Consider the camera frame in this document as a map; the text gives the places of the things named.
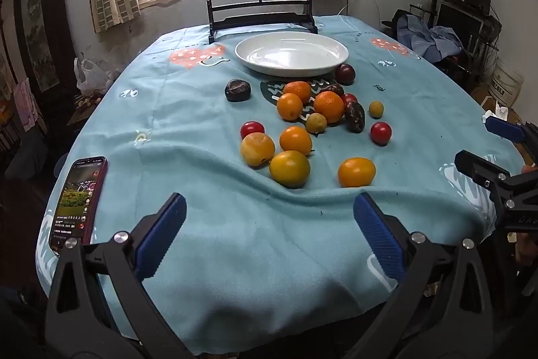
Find pale yellow plum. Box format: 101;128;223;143
240;132;276;167

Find orange mandarin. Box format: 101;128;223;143
276;93;304;122
283;81;312;103
313;91;345;124

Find light blue printed tablecloth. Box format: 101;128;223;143
36;15;526;355

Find white plastic bucket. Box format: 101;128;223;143
488;56;525;108

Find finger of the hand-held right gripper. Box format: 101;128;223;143
485;116;538;148
455;150;512;192

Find dark framed painting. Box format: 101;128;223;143
12;0;70;107

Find smooth orange tomato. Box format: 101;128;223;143
279;126;313;156

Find smartphone with red case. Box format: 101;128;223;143
49;156;108;254

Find orange yellow tomato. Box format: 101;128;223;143
337;157;377;188

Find white plastic bag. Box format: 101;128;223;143
74;57;114;97

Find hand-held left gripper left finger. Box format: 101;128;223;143
44;193;188;359

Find dark red plum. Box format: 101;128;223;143
335;64;356;85

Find white oval plate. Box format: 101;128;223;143
234;33;349;77

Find blue crumpled clothes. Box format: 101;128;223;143
397;14;464;61

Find greenish yellow tomato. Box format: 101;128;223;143
269;150;311;189

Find person's right hand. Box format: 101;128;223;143
515;233;538;271

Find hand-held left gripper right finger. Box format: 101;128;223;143
353;192;494;359

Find dark wrinkled passion fruit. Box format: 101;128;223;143
345;102;366;134

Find black monitor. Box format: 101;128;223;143
435;1;484;48

